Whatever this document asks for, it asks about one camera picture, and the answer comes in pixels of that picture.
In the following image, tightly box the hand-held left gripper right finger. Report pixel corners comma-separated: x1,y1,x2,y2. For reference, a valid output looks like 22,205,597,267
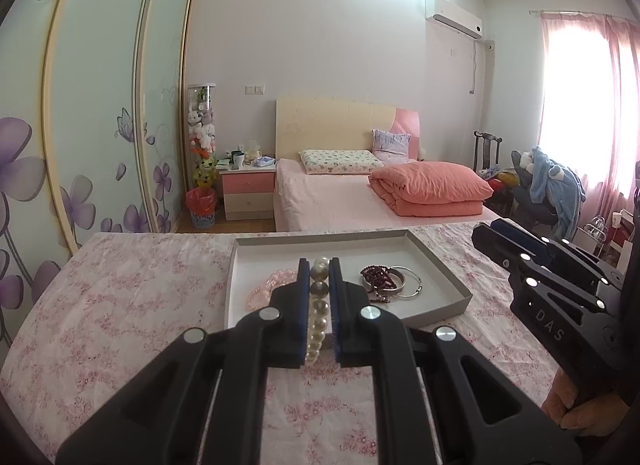
327,257,583,465

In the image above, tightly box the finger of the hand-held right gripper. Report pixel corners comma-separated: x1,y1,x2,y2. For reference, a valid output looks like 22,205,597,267
471,223,610,312
491,217,622,287

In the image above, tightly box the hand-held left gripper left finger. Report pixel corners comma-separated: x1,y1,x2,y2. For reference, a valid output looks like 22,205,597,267
55,257,313,465

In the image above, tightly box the white pearl bracelet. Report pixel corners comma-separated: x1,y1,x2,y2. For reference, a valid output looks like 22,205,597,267
304,257,332,367

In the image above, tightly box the peach pearl bracelet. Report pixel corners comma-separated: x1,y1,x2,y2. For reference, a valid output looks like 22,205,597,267
245,282,273,311

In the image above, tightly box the dark red garnet bracelet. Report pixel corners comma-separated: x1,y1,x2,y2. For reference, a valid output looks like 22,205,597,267
360,265,397,303

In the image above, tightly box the grey cardboard tray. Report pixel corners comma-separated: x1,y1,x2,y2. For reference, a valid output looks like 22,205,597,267
224,229,472,331

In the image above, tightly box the wide silver bangle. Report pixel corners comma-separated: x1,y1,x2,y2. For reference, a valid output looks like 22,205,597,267
362,267,407,297

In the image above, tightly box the person's right hand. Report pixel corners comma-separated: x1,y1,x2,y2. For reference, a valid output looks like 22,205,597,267
542,372,631,438

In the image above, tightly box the blue plush robe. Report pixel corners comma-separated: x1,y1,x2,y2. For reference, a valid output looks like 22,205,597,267
529,146,586,241

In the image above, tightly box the thin silver bangle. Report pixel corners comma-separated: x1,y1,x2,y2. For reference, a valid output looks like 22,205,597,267
390,265,424,300

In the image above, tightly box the pink bed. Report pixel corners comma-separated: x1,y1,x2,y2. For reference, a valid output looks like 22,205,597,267
274,158,486,233

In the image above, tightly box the dark wooden chair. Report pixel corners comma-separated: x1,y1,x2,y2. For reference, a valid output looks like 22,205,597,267
474,131,502,171

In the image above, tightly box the pink and white nightstand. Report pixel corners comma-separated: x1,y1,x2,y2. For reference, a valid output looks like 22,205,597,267
217,165,277,221

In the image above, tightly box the folded coral duvet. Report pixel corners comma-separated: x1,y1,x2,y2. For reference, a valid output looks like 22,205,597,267
369,161,494,217

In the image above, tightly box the pink trash bin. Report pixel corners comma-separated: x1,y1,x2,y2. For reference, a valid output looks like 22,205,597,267
186,188,219,231

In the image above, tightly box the floral pillow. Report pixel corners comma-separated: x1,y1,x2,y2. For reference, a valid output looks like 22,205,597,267
299,149,385,176

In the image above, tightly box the pink curtain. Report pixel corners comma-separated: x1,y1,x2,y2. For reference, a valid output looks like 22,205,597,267
537,12,640,206

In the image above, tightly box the pink floral tablecloth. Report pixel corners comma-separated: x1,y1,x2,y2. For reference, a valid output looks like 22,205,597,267
0,225,640,465

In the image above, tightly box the purple pillow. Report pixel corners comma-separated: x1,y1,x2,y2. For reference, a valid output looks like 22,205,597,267
371,129,412,163

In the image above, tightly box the cream and pink headboard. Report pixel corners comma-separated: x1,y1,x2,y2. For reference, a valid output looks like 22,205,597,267
276,98,421,162

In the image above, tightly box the clear plush toy display tube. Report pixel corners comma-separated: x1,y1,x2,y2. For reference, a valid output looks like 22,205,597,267
186,84,218,191

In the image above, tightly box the white air conditioner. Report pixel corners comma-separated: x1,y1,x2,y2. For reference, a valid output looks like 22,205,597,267
425,0,483,41

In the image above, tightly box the floral sliding door wardrobe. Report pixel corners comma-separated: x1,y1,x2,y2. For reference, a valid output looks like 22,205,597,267
0,0,196,346

